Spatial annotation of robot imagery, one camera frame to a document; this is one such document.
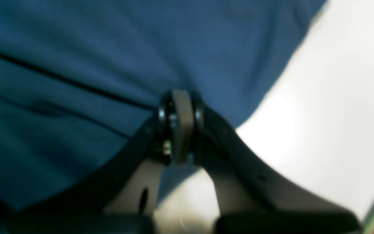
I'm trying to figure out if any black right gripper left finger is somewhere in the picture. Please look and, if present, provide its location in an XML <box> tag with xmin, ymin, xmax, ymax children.
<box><xmin>0</xmin><ymin>89</ymin><xmax>194</xmax><ymax>234</ymax></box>

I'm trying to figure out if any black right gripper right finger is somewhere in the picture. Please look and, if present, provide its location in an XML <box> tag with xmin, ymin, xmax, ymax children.
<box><xmin>192</xmin><ymin>94</ymin><xmax>362</xmax><ymax>234</ymax></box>

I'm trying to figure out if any dark blue t-shirt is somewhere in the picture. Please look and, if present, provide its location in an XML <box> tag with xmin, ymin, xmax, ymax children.
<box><xmin>0</xmin><ymin>0</ymin><xmax>326</xmax><ymax>209</ymax></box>

